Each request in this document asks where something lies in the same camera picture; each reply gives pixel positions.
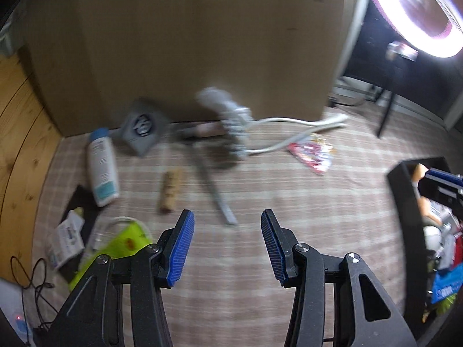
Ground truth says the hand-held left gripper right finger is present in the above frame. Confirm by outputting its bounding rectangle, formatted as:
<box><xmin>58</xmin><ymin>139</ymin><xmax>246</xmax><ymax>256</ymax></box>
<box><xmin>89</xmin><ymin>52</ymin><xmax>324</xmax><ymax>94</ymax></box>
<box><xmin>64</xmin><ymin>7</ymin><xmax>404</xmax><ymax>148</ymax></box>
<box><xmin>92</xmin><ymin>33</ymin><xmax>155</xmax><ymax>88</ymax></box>
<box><xmin>260</xmin><ymin>209</ymin><xmax>418</xmax><ymax>347</ymax></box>

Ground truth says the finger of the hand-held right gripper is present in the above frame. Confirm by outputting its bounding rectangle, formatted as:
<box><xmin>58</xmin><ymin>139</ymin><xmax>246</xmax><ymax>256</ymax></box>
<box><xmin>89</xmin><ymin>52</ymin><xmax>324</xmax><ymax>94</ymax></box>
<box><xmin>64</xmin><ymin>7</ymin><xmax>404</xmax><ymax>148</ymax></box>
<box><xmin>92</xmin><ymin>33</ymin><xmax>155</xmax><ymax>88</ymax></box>
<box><xmin>418</xmin><ymin>182</ymin><xmax>463</xmax><ymax>221</ymax></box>
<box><xmin>424</xmin><ymin>169</ymin><xmax>463</xmax><ymax>189</ymax></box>

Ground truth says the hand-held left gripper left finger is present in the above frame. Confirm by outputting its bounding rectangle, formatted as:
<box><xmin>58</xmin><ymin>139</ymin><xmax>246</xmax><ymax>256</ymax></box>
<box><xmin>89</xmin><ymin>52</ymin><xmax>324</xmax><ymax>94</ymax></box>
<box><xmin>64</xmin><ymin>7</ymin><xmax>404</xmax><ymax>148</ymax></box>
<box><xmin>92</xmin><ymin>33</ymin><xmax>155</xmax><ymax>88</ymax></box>
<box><xmin>58</xmin><ymin>209</ymin><xmax>196</xmax><ymax>347</ymax></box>

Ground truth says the black storage container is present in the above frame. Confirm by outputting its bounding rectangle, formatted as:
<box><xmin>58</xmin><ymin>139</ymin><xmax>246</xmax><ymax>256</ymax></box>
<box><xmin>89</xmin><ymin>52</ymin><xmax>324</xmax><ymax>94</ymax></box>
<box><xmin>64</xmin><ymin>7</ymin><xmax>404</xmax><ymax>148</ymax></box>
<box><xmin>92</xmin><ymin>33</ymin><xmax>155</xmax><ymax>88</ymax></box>
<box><xmin>387</xmin><ymin>157</ymin><xmax>463</xmax><ymax>337</ymax></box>

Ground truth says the lime green packet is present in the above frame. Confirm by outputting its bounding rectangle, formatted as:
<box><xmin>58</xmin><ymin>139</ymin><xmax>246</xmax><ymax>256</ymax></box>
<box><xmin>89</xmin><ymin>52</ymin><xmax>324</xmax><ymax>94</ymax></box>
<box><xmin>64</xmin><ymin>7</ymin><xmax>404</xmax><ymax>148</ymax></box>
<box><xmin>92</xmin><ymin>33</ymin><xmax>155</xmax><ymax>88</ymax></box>
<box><xmin>69</xmin><ymin>222</ymin><xmax>153</xmax><ymax>291</ymax></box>

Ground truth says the small tan wooden block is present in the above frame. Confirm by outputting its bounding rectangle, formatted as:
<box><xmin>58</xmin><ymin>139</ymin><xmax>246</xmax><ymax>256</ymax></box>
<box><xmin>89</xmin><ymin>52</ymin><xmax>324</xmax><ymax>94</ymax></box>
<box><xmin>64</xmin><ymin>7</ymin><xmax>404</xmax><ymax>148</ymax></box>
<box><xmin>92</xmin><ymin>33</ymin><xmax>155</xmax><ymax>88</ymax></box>
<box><xmin>158</xmin><ymin>170</ymin><xmax>184</xmax><ymax>213</ymax></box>

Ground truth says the grey metal strip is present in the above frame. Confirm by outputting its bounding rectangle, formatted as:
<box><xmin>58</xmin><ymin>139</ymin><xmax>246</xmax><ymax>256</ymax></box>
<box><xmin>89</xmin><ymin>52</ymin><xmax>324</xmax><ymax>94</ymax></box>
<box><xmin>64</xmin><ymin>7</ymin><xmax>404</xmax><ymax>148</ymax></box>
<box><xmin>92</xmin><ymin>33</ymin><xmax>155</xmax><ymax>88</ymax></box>
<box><xmin>193</xmin><ymin>145</ymin><xmax>237</xmax><ymax>226</ymax></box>

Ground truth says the beige plaid mat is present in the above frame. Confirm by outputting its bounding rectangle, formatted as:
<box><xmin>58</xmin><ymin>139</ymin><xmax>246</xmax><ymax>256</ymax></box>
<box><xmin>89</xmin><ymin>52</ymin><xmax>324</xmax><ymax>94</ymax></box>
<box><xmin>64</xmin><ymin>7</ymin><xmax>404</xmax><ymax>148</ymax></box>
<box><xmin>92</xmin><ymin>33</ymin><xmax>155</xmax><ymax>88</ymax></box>
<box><xmin>34</xmin><ymin>106</ymin><xmax>449</xmax><ymax>347</ymax></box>

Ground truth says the blue packet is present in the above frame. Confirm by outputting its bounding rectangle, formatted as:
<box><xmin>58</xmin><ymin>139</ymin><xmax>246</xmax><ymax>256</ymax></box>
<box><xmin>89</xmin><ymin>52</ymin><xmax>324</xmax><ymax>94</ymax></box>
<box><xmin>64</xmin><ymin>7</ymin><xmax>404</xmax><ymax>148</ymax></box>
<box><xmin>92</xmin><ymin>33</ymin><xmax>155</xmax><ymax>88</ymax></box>
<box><xmin>432</xmin><ymin>264</ymin><xmax>463</xmax><ymax>304</ymax></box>

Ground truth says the black tripod stand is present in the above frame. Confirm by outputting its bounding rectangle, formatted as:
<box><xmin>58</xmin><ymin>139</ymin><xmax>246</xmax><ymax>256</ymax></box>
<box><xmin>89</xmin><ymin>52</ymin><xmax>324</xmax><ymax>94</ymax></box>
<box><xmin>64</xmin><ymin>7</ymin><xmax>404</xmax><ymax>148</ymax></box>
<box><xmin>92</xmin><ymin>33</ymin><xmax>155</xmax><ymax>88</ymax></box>
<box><xmin>336</xmin><ymin>76</ymin><xmax>398</xmax><ymax>138</ymax></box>

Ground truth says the red pink snack packet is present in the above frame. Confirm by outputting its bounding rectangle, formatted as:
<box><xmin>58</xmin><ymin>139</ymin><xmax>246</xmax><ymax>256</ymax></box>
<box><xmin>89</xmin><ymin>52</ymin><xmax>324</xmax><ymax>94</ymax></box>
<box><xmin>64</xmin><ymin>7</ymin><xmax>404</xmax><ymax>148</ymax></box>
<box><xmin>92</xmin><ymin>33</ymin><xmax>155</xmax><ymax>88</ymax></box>
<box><xmin>287</xmin><ymin>134</ymin><xmax>335</xmax><ymax>176</ymax></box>

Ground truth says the white bottle blue cap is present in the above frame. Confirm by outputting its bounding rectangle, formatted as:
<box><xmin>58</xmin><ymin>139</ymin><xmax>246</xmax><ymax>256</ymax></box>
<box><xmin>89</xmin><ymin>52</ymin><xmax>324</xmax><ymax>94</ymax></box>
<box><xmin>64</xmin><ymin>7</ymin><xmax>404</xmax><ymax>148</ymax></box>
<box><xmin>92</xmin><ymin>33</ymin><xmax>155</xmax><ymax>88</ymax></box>
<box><xmin>86</xmin><ymin>128</ymin><xmax>121</xmax><ymax>207</ymax></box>

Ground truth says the black flat box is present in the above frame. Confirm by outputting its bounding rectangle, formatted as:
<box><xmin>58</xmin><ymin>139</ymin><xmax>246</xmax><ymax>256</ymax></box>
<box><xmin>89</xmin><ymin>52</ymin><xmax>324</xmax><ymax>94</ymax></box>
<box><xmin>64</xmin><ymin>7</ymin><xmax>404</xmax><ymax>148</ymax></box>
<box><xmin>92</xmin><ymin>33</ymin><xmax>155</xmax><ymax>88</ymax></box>
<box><xmin>60</xmin><ymin>184</ymin><xmax>102</xmax><ymax>283</ymax></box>

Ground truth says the white sachet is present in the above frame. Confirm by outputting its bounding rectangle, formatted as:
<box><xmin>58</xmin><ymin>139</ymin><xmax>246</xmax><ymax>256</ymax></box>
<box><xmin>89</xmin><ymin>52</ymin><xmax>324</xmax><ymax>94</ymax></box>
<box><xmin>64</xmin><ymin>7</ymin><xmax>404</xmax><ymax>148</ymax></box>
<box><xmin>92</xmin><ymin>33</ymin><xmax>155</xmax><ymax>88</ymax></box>
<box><xmin>49</xmin><ymin>208</ymin><xmax>85</xmax><ymax>270</ymax></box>

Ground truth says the brown cylinder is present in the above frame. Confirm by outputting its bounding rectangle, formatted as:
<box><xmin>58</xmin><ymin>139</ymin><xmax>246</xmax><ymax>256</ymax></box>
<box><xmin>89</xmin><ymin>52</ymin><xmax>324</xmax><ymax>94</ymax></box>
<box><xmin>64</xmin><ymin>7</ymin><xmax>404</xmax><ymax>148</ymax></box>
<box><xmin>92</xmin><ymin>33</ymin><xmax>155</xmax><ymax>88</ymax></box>
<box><xmin>181</xmin><ymin>122</ymin><xmax>225</xmax><ymax>140</ymax></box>

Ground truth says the white device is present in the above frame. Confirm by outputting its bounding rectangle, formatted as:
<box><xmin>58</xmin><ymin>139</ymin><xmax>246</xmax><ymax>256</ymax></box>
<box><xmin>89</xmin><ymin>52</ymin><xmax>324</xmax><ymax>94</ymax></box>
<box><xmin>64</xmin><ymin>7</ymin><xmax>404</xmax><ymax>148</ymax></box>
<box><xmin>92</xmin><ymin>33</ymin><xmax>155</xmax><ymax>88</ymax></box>
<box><xmin>0</xmin><ymin>278</ymin><xmax>37</xmax><ymax>347</ymax></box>

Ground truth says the large cardboard box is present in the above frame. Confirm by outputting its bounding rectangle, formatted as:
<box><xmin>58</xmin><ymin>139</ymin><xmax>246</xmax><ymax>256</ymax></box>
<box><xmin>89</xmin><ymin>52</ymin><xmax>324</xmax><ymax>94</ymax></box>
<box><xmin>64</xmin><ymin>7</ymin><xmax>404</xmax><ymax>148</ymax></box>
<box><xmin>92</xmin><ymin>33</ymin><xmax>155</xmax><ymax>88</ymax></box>
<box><xmin>22</xmin><ymin>0</ymin><xmax>353</xmax><ymax>138</ymax></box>

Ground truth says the ring light phone clamp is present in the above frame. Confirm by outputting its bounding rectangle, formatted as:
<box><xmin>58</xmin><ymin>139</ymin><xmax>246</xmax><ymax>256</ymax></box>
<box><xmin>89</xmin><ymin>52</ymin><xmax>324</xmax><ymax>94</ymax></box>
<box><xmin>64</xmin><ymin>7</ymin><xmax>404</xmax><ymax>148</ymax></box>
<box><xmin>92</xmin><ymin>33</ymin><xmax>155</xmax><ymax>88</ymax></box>
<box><xmin>385</xmin><ymin>41</ymin><xmax>418</xmax><ymax>62</ymax></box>

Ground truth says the black cable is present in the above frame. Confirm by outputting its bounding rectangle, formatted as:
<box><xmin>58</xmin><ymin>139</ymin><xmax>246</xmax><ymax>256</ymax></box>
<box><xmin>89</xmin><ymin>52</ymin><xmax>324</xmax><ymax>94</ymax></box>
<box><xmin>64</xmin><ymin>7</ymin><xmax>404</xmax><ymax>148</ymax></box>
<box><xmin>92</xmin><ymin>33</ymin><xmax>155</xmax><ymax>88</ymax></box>
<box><xmin>10</xmin><ymin>255</ymin><xmax>58</xmax><ymax>333</ymax></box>

